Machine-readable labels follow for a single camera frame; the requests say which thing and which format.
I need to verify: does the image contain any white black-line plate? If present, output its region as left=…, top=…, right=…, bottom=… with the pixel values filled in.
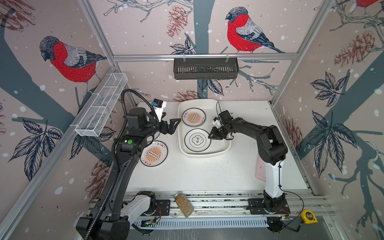
left=184, top=129, right=211, bottom=153

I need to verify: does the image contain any orange sunburst plate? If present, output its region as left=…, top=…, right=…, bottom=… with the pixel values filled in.
left=140, top=141, right=168, bottom=167
left=182, top=108, right=206, bottom=127

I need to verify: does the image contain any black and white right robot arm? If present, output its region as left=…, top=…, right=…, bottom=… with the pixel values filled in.
left=209, top=111, right=288, bottom=213

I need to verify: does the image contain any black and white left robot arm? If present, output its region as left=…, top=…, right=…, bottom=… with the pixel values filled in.
left=76, top=108, right=181, bottom=240

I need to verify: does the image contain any white plastic bin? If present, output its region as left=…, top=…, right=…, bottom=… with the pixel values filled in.
left=178, top=99, right=232, bottom=158

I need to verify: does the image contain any glass jar of grains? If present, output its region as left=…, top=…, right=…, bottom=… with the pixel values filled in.
left=174, top=192, right=194, bottom=218

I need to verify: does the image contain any small circuit board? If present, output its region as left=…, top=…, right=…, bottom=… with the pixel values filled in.
left=140, top=219, right=158, bottom=229

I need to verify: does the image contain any yellow tape measure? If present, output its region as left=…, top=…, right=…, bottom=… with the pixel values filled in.
left=301, top=210, right=318, bottom=224

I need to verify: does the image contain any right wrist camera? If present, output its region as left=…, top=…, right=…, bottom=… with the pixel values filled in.
left=212, top=118, right=222, bottom=129

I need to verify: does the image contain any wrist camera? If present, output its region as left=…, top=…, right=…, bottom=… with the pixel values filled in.
left=212, top=118, right=222, bottom=129
left=152, top=99, right=167, bottom=123

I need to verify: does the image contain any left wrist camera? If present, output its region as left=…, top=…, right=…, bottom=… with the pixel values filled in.
left=152, top=99, right=167, bottom=123

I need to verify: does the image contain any black corrugated cable conduit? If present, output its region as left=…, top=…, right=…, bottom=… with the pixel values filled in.
left=82, top=89, right=160, bottom=240

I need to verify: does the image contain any black hanging wire basket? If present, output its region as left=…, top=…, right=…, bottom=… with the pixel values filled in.
left=174, top=58, right=239, bottom=80

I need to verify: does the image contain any white mesh wall shelf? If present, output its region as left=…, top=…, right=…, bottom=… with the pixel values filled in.
left=75, top=73, right=128, bottom=137

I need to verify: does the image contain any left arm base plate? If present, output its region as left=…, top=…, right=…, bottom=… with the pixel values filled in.
left=141, top=200, right=171, bottom=217

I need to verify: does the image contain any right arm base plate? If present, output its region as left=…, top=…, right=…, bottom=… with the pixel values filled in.
left=246, top=198, right=291, bottom=216

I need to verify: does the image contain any black right cable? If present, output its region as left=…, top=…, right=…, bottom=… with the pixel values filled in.
left=263, top=161, right=305, bottom=234

